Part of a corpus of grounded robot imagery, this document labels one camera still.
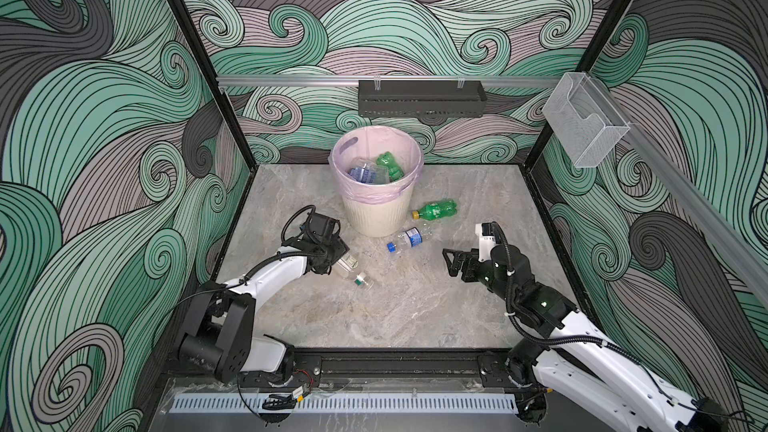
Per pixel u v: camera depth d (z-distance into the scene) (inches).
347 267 32.7
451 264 27.2
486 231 26.3
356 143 36.8
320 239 27.0
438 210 39.5
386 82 37.2
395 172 38.4
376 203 31.9
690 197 23.3
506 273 21.1
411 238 36.7
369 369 29.3
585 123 30.6
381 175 36.4
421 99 37.9
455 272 27.1
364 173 34.3
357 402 27.5
